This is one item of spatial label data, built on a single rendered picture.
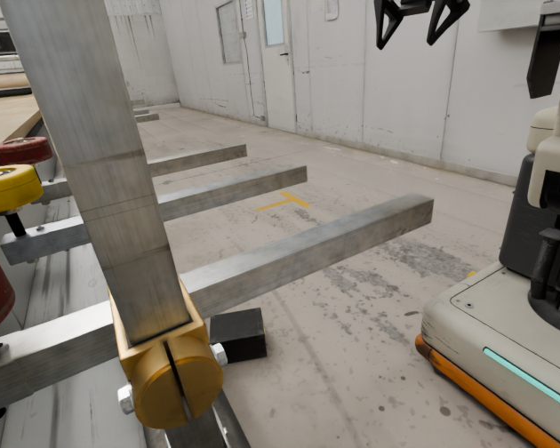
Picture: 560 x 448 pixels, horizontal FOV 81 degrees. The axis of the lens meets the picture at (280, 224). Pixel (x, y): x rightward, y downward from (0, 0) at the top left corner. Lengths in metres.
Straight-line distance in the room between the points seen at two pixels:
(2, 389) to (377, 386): 1.11
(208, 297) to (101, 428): 0.28
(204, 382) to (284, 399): 1.01
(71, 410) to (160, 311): 0.35
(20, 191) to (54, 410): 0.28
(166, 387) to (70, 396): 0.36
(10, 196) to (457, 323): 1.06
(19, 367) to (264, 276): 0.17
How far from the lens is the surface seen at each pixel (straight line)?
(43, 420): 0.56
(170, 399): 0.22
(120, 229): 0.18
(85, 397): 0.55
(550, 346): 1.14
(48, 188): 0.74
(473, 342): 1.11
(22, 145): 0.70
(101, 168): 0.17
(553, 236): 1.17
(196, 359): 0.20
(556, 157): 0.86
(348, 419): 1.19
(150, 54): 11.01
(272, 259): 0.28
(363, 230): 0.33
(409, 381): 1.29
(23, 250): 0.51
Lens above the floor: 0.99
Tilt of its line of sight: 26 degrees down
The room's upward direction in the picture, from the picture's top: 5 degrees counter-clockwise
